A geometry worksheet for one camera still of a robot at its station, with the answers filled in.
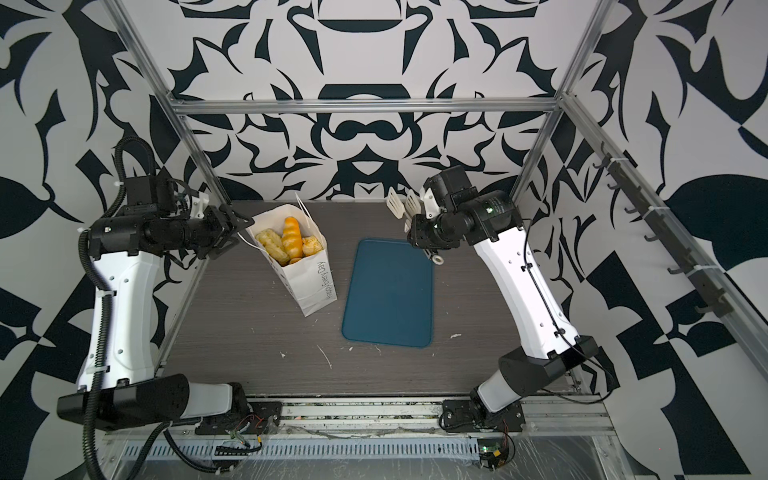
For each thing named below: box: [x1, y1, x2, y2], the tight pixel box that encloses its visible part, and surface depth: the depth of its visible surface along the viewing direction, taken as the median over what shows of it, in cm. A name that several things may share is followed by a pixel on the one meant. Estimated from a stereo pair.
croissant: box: [282, 216, 303, 259], surface depth 86 cm
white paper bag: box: [246, 204, 337, 317], surface depth 81 cm
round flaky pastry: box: [302, 235, 324, 256], surface depth 86 cm
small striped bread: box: [255, 228, 291, 266], surface depth 86 cm
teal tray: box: [341, 239, 433, 348], surface depth 95 cm
